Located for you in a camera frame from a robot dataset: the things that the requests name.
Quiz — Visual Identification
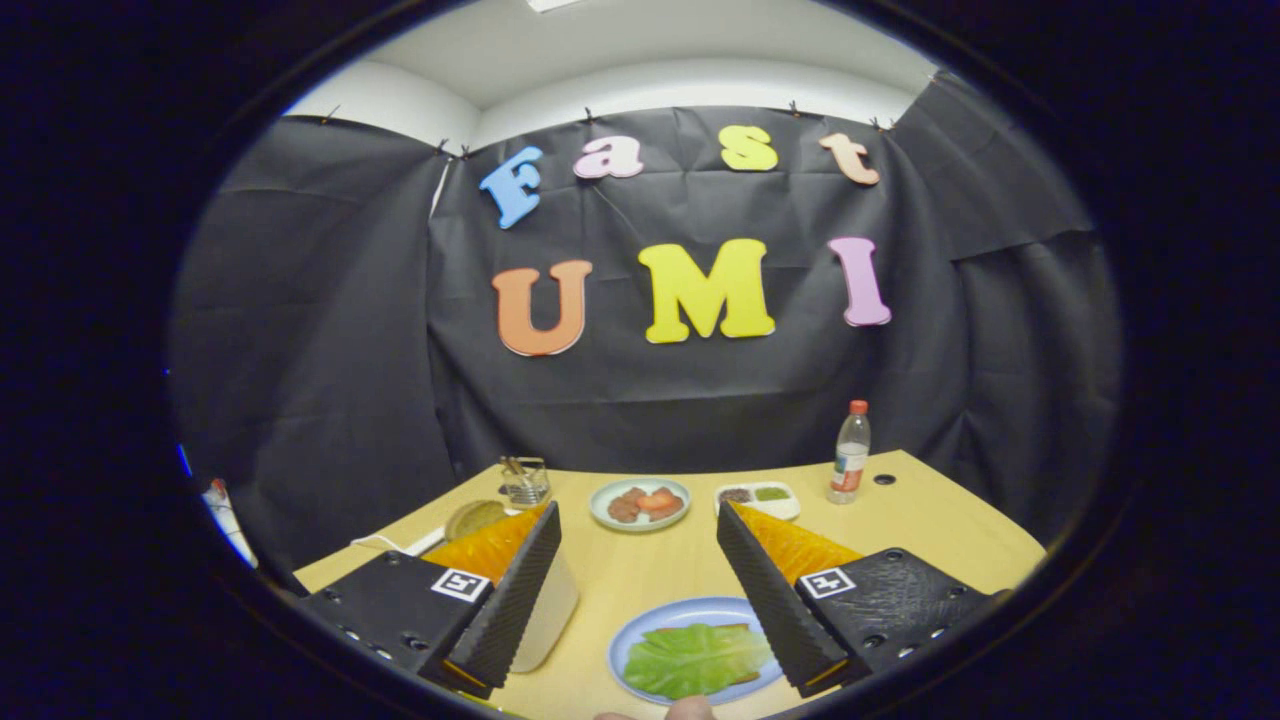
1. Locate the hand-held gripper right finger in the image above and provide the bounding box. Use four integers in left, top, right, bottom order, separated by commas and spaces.
716, 501, 1001, 699

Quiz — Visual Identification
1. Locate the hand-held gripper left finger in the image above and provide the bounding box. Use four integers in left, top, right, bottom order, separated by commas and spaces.
300, 501, 562, 699

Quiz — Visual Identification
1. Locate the green lettuce leaf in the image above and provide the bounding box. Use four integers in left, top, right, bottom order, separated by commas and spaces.
622, 623, 776, 701

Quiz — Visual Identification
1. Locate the white toaster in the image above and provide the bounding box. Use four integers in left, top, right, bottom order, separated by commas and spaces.
405, 500, 581, 674

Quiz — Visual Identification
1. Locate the blue round plate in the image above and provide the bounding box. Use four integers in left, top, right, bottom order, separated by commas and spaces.
608, 597, 786, 707

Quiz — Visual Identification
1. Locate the white divided condiment tray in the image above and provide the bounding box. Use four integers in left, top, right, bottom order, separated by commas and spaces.
714, 481, 801, 522

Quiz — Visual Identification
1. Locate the small glass holder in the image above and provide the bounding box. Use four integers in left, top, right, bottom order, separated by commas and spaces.
499, 456, 552, 510

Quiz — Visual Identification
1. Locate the pale green round plate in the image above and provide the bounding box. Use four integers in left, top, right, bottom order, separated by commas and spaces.
589, 477, 693, 533

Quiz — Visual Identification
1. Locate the clear plastic water bottle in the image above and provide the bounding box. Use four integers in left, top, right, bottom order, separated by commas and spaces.
828, 400, 872, 505

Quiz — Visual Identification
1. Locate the black backdrop cloth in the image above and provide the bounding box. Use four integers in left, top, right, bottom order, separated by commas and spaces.
168, 70, 1123, 591

